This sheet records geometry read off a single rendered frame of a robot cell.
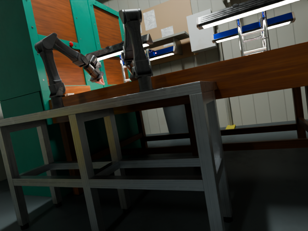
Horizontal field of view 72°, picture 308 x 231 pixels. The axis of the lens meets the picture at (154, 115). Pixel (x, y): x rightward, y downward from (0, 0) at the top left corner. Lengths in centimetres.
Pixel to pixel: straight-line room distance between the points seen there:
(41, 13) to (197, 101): 159
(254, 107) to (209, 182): 279
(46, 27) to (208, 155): 166
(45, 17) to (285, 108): 313
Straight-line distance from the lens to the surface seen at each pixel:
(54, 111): 111
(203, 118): 74
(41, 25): 200
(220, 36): 203
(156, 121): 388
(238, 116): 354
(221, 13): 150
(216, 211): 85
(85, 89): 200
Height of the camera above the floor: 64
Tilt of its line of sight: 4 degrees down
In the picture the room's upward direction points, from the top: 10 degrees counter-clockwise
